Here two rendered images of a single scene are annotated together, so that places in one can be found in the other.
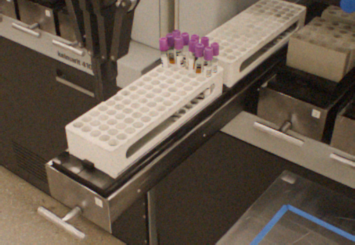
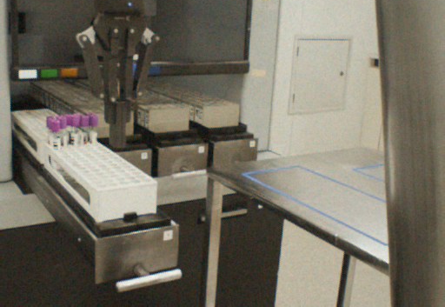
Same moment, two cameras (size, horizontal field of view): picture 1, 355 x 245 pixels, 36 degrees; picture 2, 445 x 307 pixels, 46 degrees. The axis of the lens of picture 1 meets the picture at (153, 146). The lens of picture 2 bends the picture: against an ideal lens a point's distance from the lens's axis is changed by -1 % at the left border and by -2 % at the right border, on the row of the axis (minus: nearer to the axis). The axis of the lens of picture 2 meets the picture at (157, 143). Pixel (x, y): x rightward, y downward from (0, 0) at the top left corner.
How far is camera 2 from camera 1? 0.86 m
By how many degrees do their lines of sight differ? 64
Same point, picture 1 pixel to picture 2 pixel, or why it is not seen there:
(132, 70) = not seen: outside the picture
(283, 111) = not seen: hidden behind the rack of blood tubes
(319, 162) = not seen: hidden behind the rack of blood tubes
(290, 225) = (261, 177)
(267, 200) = (234, 176)
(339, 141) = (163, 170)
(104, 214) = (172, 246)
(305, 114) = (136, 160)
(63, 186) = (119, 251)
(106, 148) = (150, 183)
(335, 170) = (164, 195)
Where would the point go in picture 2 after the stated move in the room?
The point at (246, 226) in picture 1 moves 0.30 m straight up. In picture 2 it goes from (254, 186) to (267, 14)
